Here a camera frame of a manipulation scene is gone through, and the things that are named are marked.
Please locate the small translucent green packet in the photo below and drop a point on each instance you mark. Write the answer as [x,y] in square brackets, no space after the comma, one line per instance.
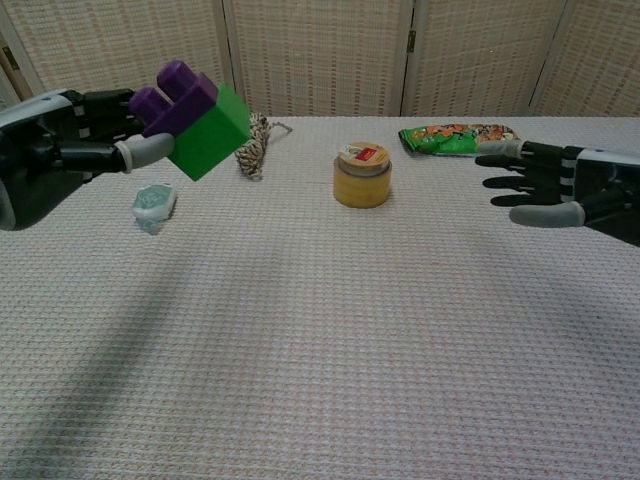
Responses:
[152,200]

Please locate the woven folding screen panel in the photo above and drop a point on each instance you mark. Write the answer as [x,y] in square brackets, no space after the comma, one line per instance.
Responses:
[100,40]
[320,50]
[6,90]
[600,60]
[490,50]

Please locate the yellow jar with labelled lid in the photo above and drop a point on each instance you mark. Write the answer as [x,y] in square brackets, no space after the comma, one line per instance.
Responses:
[362,187]

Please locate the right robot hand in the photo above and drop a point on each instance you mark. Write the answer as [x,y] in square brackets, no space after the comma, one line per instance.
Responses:
[590,185]

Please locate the green and purple toy block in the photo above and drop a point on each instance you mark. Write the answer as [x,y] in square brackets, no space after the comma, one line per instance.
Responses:
[210,135]

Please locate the green snack packet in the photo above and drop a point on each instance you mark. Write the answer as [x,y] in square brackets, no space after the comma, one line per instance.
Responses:
[440,142]

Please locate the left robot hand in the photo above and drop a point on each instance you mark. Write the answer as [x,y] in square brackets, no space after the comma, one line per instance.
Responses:
[40,150]

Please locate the small purple block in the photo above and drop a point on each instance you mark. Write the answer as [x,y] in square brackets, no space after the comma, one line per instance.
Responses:
[192,100]

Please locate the brass screen hinge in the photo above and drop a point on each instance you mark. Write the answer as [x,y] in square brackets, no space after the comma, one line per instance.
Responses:
[412,41]
[9,58]

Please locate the white woven tablecloth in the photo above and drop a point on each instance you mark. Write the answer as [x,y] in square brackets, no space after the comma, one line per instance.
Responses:
[350,350]

